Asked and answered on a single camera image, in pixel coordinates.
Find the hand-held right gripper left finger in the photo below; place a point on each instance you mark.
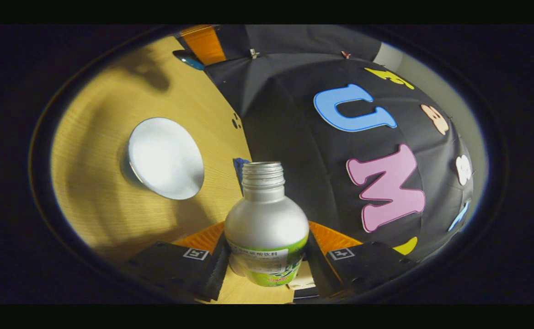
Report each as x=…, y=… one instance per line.
x=212, y=278

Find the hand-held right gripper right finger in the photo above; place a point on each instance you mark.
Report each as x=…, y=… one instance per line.
x=322, y=274

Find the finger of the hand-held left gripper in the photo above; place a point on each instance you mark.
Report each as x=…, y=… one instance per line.
x=203, y=43

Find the silver green-label water bottle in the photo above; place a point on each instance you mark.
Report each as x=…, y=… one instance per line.
x=267, y=228

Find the white teacup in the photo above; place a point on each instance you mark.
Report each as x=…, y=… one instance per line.
x=166, y=157

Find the white cloth clip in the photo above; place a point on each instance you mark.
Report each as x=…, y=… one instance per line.
x=253, y=53

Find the black backdrop cloth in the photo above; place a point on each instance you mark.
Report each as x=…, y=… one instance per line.
x=285, y=114

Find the blue towel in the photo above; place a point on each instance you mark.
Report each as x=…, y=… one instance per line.
x=240, y=171

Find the red cloth clip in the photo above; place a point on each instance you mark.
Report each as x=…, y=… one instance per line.
x=345, y=55

